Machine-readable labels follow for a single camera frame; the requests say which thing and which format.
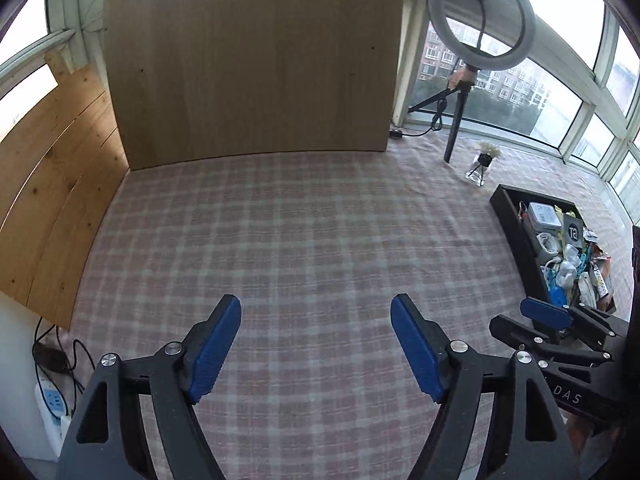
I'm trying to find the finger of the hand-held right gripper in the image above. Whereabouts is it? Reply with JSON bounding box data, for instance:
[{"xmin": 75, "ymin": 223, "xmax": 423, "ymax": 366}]
[
  {"xmin": 489, "ymin": 315, "xmax": 613, "ymax": 367},
  {"xmin": 520, "ymin": 297, "xmax": 631, "ymax": 349}
]

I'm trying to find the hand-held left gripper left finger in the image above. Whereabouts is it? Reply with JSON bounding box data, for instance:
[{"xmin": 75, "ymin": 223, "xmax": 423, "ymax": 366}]
[{"xmin": 55, "ymin": 294, "xmax": 242, "ymax": 480}]

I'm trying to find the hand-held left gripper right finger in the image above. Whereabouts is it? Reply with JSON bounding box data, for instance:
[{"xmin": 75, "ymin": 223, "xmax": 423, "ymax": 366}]
[{"xmin": 390, "ymin": 294, "xmax": 581, "ymax": 480}]

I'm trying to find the black storage box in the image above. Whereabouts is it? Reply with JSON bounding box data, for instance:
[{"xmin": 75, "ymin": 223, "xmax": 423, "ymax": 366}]
[{"xmin": 489, "ymin": 184, "xmax": 618, "ymax": 313}]

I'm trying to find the white square tin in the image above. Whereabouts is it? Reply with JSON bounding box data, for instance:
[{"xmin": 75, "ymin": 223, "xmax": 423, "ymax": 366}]
[{"xmin": 527, "ymin": 201, "xmax": 563, "ymax": 229}]

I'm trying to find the pink plaid tablecloth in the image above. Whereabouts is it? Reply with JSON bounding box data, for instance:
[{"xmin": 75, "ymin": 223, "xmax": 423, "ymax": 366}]
[{"xmin": 70, "ymin": 135, "xmax": 640, "ymax": 480}]

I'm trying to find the small vase with plant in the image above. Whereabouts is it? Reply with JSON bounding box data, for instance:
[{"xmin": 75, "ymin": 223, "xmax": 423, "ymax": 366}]
[{"xmin": 465, "ymin": 140, "xmax": 501, "ymax": 188}]

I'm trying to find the black power adapter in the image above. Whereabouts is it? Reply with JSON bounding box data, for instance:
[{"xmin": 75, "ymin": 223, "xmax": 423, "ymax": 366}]
[{"xmin": 32, "ymin": 342, "xmax": 68, "ymax": 373}]

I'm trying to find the white power strip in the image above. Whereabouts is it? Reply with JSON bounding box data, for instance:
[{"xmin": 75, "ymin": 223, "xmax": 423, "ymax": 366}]
[{"xmin": 34, "ymin": 380, "xmax": 73, "ymax": 456}]

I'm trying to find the glass window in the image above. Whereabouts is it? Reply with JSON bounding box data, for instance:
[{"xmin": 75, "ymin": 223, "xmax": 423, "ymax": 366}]
[
  {"xmin": 395, "ymin": 0, "xmax": 640, "ymax": 196},
  {"xmin": 0, "ymin": 0, "xmax": 126, "ymax": 141}
]

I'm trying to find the knotty pine side board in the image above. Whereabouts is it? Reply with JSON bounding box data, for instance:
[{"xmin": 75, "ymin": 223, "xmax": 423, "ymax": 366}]
[{"xmin": 0, "ymin": 62, "xmax": 131, "ymax": 331}]

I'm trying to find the light wooden back board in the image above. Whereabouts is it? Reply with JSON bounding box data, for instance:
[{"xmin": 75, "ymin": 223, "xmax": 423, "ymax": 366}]
[{"xmin": 102, "ymin": 0, "xmax": 405, "ymax": 171}]

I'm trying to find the black power cable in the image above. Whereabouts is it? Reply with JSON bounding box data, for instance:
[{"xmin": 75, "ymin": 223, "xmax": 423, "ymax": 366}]
[{"xmin": 31, "ymin": 316, "xmax": 99, "ymax": 411}]

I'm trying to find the ring light on tripod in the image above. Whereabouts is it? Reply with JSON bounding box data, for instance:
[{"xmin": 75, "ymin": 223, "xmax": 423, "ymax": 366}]
[{"xmin": 407, "ymin": 0, "xmax": 538, "ymax": 163}]

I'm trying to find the black ring light cable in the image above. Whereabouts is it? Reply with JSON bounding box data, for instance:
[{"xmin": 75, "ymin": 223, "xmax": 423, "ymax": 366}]
[{"xmin": 389, "ymin": 97, "xmax": 448, "ymax": 139}]

